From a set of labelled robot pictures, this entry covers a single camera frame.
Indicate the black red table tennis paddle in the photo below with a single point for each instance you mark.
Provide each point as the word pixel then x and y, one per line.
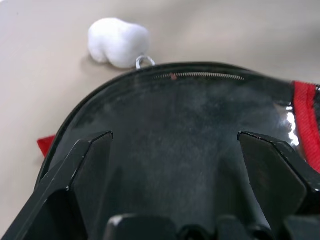
pixel 175 125

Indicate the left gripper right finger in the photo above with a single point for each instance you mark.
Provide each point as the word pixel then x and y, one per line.
pixel 277 180

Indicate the white fluffy pompom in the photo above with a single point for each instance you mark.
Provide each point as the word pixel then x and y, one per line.
pixel 117 40

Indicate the black zippered paddle case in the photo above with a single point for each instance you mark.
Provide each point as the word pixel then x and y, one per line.
pixel 100 95

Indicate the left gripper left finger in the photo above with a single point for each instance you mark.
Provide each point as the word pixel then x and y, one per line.
pixel 65 195

